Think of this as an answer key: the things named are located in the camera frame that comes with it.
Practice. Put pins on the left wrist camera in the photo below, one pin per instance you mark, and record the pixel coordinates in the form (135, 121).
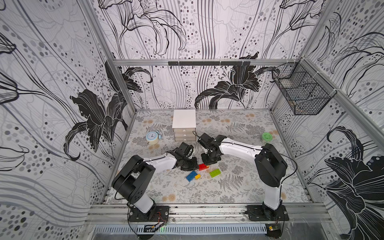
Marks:
(185, 150)

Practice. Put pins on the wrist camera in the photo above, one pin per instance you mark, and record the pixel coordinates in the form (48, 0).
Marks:
(206, 142)
(185, 150)

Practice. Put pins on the green lego brick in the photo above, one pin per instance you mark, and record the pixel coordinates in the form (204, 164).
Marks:
(215, 173)

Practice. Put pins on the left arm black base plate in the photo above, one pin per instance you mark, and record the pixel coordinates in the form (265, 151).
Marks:
(155, 214)

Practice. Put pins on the white drawer cabinet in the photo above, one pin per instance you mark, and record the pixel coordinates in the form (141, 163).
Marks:
(184, 125)

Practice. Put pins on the aluminium front rail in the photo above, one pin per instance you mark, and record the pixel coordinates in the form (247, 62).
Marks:
(213, 214)

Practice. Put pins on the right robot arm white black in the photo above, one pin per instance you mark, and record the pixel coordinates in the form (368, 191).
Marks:
(269, 163)

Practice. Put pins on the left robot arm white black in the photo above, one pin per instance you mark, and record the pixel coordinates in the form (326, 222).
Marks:
(133, 179)

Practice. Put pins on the black wire basket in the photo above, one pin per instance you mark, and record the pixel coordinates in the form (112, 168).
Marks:
(301, 88)

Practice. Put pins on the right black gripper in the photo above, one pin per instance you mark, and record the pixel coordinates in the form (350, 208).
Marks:
(211, 157)

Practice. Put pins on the white slotted cable duct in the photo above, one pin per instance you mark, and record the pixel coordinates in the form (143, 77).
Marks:
(185, 229)

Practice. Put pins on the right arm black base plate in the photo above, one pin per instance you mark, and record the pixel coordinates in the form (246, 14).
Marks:
(262, 213)

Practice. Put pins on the blue lego brick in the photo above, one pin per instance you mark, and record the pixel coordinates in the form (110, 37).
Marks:
(191, 176)

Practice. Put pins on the small blue alarm clock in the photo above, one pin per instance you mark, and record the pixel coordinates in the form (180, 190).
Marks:
(153, 137)

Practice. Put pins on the red lego brick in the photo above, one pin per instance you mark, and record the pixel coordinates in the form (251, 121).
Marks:
(203, 167)

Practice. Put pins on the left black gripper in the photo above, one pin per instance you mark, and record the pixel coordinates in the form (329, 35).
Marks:
(193, 166)

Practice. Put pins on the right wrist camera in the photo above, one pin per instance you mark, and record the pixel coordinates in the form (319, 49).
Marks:
(206, 142)

